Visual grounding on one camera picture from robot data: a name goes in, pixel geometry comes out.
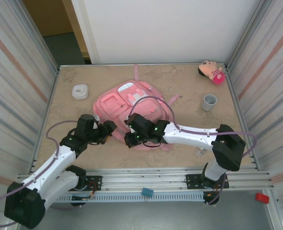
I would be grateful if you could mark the small white square box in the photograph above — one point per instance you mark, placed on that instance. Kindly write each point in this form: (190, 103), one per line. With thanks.
(80, 92)

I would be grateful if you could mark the brown wooden door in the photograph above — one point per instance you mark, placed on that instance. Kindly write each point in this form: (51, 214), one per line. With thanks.
(48, 16)

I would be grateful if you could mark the red block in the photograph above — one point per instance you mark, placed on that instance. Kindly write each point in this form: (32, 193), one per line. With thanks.
(262, 198)

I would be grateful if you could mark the aluminium table border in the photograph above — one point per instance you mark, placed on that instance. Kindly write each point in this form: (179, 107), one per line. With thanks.
(108, 65)

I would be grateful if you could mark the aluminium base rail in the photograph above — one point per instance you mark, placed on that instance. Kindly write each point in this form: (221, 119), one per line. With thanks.
(144, 178)

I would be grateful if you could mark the grey cup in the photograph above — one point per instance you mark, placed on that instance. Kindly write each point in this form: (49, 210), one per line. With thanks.
(209, 104)

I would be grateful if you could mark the blue connector block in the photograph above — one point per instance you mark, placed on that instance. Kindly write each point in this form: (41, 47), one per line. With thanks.
(147, 192)

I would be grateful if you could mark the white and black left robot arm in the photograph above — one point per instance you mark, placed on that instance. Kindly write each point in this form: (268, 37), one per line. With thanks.
(57, 163)

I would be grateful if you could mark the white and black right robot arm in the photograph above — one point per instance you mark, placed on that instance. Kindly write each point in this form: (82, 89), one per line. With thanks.
(192, 136)

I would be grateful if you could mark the pink school backpack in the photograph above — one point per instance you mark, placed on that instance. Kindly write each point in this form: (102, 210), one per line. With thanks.
(110, 105)

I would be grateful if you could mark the clear plastic case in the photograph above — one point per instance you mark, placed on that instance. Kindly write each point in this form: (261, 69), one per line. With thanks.
(200, 152)

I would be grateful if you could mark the plush doll with pink body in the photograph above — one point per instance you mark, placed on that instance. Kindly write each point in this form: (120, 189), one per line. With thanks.
(215, 75)

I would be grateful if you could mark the aluminium frame post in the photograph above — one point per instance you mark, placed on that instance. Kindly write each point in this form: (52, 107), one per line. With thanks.
(238, 48)
(50, 57)

